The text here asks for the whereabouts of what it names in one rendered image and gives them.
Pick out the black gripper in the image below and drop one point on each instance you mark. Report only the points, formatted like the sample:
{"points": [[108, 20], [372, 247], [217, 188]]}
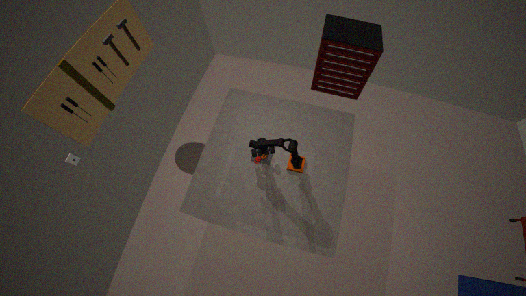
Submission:
{"points": [[266, 152]]}

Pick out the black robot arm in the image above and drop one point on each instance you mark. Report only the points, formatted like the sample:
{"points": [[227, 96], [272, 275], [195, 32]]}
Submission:
{"points": [[262, 144]]}

